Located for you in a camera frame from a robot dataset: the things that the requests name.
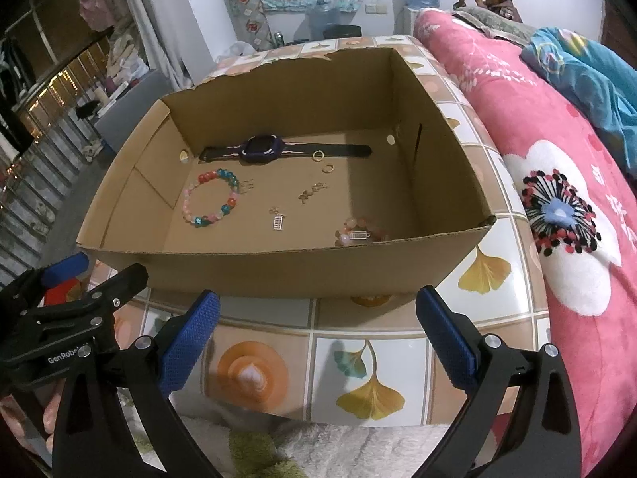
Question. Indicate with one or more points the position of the silver rectangular pendant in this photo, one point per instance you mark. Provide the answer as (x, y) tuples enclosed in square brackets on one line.
[(277, 221)]

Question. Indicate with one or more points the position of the blue printed blanket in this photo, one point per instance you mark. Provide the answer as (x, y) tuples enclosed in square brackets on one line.
[(582, 79)]

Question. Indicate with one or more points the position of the brown wooden door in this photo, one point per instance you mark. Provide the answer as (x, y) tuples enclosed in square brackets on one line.
[(619, 30)]

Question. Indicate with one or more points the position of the white curtain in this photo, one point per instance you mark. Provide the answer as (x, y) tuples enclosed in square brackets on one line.
[(154, 20)]

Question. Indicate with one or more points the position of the pink floral blanket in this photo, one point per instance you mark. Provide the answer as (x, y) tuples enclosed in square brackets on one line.
[(497, 109)]

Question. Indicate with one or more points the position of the grey blanket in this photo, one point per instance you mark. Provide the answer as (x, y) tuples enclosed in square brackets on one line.
[(497, 27)]

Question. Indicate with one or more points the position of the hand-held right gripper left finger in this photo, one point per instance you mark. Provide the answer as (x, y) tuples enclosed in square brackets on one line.
[(191, 343)]

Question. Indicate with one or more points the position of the grey board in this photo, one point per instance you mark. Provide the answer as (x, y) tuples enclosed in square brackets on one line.
[(129, 109)]

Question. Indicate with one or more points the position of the white water dispenser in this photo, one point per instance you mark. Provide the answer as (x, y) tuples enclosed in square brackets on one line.
[(405, 22)]

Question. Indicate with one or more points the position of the gold leaf charm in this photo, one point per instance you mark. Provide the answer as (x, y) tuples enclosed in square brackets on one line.
[(311, 192)]

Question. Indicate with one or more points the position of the person's left hand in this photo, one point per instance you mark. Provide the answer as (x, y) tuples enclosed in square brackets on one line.
[(30, 423)]

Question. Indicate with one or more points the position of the drink can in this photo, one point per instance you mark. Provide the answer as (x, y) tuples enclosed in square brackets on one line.
[(278, 40)]

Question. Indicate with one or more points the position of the patchwork hanging cloth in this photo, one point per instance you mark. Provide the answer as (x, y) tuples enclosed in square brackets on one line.
[(249, 10)]

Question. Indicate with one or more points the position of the fluffy white green blanket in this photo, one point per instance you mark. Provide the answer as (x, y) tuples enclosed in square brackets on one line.
[(323, 448)]

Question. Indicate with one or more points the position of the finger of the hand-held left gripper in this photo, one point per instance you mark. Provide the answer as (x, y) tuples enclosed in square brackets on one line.
[(64, 269), (117, 291)]

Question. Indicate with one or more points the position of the white wall socket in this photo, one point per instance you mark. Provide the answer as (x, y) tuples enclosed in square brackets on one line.
[(376, 9)]

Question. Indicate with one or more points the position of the black box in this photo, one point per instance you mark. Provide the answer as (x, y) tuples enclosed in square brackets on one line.
[(342, 32)]

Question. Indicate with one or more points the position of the large cardboard box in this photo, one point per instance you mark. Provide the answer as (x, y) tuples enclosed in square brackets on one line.
[(298, 269)]

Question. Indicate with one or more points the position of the pink hanging garment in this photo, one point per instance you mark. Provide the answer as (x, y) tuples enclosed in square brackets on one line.
[(97, 5)]

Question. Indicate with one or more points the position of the pair of slippers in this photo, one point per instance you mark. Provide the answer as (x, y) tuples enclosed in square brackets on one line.
[(92, 153)]

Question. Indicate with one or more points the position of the small gold earrings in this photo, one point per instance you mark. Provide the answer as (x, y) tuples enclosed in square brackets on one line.
[(248, 186)]

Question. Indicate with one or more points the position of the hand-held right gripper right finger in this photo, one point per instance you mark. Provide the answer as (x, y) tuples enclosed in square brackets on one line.
[(448, 338)]

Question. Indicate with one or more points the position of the clear empty water jug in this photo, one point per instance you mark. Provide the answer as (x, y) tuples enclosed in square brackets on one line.
[(323, 17)]

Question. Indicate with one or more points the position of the white plastic bag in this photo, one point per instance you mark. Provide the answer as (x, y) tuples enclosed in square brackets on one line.
[(234, 51)]

